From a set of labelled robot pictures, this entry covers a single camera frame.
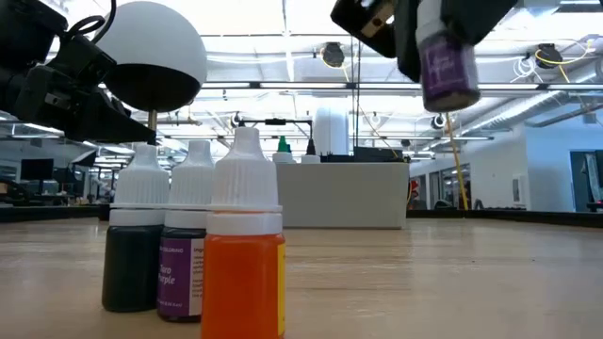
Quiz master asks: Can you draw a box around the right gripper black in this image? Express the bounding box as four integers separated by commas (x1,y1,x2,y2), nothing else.
329,0,519,84

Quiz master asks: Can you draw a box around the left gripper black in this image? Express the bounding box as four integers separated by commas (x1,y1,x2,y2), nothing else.
11,35,157,143

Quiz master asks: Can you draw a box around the large bottle green tip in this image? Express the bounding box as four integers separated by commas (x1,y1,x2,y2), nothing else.
272,136,296,165

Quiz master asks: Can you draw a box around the large bottle black tip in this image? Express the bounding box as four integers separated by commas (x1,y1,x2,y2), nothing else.
301,137,322,165

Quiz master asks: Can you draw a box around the small black food coloring bottle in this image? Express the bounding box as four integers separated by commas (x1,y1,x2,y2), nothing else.
101,143,171,314

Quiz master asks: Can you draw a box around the small orange food coloring bottle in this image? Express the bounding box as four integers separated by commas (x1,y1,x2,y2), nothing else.
201,126,287,339

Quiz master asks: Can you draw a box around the black monitor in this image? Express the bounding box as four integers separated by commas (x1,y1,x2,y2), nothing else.
20,158,55,182

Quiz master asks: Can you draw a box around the white globe lamp black base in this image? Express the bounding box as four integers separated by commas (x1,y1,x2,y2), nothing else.
93,0,208,146

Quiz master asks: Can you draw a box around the black perforated computer case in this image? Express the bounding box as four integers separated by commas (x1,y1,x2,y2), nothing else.
352,146,406,164

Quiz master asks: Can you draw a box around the grey plastic bin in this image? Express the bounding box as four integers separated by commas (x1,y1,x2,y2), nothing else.
275,162,410,231

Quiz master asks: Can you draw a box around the yellow cable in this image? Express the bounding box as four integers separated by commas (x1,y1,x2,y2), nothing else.
445,112,470,211

